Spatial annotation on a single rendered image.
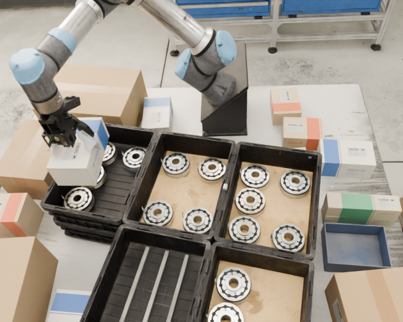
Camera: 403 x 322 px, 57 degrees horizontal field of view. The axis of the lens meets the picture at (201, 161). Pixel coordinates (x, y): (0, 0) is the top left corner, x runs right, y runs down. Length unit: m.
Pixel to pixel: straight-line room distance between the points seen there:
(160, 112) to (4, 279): 0.89
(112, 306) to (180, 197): 0.42
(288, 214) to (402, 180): 1.37
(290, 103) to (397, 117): 1.32
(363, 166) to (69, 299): 1.14
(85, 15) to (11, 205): 0.72
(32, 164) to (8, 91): 1.97
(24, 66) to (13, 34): 3.26
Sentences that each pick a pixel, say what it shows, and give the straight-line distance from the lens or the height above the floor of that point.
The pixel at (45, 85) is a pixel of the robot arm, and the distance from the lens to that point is 0.98.
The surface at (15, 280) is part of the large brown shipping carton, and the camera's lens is 1.31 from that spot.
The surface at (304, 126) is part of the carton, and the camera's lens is 1.64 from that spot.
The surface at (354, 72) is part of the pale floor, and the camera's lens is 3.19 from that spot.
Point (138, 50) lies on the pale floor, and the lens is 3.46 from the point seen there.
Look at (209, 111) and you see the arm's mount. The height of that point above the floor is 0.84.
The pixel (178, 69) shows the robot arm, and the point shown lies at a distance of 1.47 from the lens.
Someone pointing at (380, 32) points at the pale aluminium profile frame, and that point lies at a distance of 3.38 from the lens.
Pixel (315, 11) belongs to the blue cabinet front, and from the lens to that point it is 3.17.
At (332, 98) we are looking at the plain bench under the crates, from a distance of 1.89.
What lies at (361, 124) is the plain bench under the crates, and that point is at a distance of 1.80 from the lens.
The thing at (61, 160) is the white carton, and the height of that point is 1.14.
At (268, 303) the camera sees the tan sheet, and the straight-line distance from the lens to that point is 1.19.
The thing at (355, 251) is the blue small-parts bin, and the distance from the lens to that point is 1.44.
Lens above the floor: 1.97
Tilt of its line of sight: 52 degrees down
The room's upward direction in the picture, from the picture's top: 7 degrees counter-clockwise
